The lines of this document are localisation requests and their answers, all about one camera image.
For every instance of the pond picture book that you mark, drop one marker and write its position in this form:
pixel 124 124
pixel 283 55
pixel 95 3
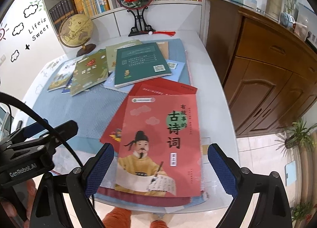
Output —
pixel 64 74

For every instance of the dark green book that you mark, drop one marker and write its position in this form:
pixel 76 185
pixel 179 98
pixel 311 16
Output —
pixel 139 63

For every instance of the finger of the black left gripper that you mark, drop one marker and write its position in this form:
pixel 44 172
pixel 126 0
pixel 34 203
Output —
pixel 66 131

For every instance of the vintage globe on stand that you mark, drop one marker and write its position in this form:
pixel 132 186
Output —
pixel 76 31

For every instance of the olive green picture book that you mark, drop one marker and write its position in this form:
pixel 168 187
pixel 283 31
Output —
pixel 89 71

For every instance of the blue desk mat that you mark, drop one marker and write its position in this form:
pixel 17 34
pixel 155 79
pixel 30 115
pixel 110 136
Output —
pixel 92 110

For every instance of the brown wooden cabinet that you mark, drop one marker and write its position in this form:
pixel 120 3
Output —
pixel 267 73

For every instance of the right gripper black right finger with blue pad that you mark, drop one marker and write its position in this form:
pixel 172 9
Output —
pixel 272 208

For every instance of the beige green book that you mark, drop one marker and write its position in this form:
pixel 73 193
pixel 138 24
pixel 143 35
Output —
pixel 111 52

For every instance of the pink poetry book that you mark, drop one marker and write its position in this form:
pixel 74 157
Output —
pixel 160 148

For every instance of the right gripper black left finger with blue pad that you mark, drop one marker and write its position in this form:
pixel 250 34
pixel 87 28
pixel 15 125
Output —
pixel 49 208

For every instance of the potted green plant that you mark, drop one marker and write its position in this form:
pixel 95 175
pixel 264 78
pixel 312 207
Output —
pixel 297 135

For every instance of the light blue book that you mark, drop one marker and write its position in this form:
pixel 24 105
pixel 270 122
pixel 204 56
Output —
pixel 176 68

